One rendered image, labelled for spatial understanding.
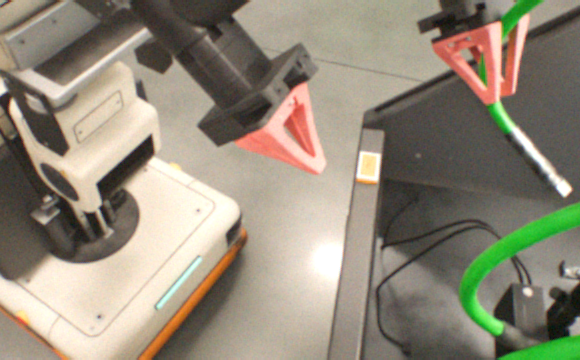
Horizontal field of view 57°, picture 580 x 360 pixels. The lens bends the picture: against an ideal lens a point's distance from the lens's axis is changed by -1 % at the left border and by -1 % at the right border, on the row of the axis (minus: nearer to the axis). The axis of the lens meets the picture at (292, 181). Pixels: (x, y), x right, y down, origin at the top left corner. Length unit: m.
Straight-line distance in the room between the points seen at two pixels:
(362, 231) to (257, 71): 0.38
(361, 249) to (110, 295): 0.92
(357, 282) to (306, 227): 1.19
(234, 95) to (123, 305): 1.12
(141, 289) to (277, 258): 0.52
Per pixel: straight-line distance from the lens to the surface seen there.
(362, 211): 0.76
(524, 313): 0.70
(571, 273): 0.60
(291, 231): 1.87
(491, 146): 0.90
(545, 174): 0.63
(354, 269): 0.71
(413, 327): 0.82
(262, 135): 0.43
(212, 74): 0.42
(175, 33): 0.42
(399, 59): 2.56
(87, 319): 1.50
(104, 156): 1.09
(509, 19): 0.54
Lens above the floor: 1.57
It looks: 51 degrees down
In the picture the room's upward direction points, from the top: straight up
